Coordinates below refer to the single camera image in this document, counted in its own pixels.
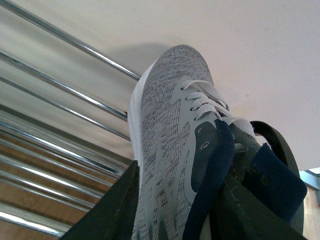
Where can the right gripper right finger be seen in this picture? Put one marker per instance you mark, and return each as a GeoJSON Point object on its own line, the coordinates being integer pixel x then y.
{"type": "Point", "coordinates": [262, 196]}

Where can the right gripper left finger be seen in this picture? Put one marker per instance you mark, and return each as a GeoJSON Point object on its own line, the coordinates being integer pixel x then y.
{"type": "Point", "coordinates": [112, 218]}

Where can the black metal shoe rack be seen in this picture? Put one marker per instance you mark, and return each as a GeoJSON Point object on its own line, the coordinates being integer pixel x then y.
{"type": "Point", "coordinates": [71, 103]}

